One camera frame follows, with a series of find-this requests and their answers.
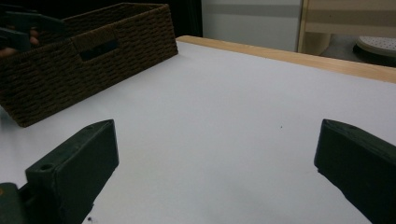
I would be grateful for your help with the brown woven basket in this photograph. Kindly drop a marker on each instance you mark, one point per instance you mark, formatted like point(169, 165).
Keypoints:
point(93, 74)

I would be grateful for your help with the light wooden desk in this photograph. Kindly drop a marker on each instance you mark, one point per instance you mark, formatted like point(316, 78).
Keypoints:
point(348, 18)

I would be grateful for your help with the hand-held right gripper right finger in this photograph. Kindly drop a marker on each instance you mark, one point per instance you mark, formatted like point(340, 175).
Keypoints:
point(361, 168)

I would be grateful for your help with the round disc on black base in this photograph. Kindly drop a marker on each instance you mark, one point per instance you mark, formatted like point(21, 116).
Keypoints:
point(378, 46)

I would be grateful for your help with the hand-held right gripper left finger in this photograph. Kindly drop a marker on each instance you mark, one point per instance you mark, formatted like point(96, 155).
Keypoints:
point(77, 174)

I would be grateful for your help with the white table sheet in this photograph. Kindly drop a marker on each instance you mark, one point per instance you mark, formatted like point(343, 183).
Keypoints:
point(218, 124)

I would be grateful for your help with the white cabinet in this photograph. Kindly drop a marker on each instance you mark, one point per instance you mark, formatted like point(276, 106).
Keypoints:
point(249, 25)

